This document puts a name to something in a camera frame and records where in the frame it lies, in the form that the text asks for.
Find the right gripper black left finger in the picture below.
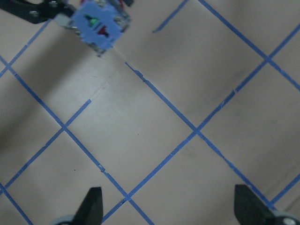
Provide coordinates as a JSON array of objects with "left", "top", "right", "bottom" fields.
[{"left": 72, "top": 187, "right": 103, "bottom": 225}]

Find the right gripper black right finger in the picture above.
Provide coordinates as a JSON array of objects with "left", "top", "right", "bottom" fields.
[{"left": 234, "top": 184, "right": 276, "bottom": 225}]

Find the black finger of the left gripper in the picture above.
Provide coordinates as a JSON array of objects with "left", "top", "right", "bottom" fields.
[
  {"left": 0, "top": 0, "right": 75, "bottom": 24},
  {"left": 123, "top": 0, "right": 135, "bottom": 6}
]

